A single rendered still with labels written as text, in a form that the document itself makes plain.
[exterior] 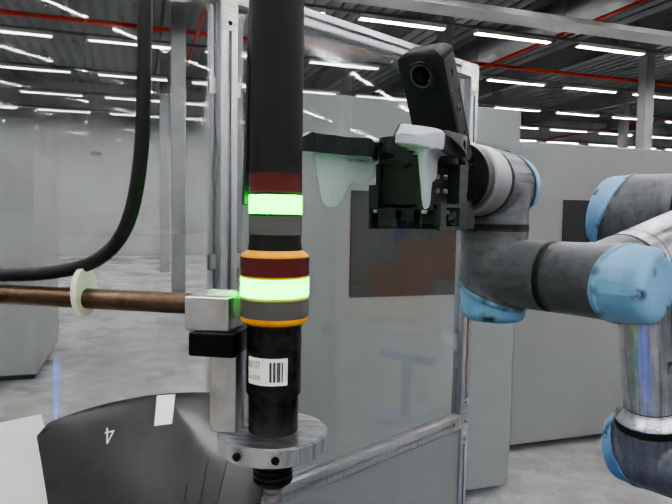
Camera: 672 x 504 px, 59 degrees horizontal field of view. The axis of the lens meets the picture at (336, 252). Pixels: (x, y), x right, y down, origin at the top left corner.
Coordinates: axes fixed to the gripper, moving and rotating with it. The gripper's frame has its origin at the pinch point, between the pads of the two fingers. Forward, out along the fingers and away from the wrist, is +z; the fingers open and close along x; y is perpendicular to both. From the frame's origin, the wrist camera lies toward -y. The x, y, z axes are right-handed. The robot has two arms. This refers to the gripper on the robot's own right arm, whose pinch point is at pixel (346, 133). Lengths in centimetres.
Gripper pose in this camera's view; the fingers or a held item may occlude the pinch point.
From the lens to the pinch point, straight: 44.4
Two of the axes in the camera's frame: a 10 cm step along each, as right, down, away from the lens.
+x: -8.1, -0.5, 5.9
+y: -0.2, 10.0, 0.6
